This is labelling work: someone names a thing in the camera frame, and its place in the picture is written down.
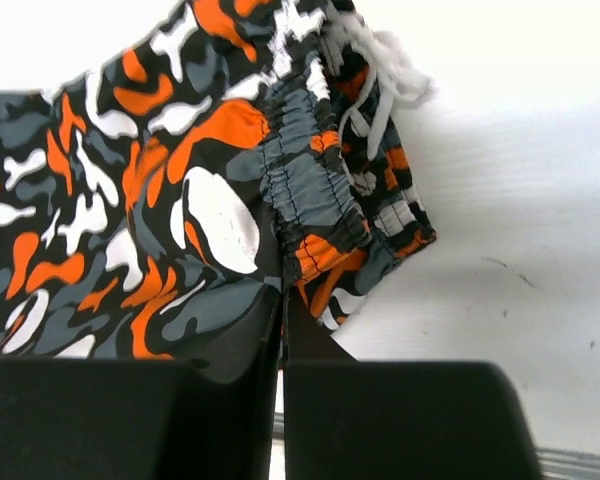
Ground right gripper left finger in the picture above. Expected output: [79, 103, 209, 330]
[0, 289, 281, 479]

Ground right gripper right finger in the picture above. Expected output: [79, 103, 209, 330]
[283, 292, 541, 479]

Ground orange camouflage shorts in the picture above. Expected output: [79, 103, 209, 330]
[0, 1, 436, 382]

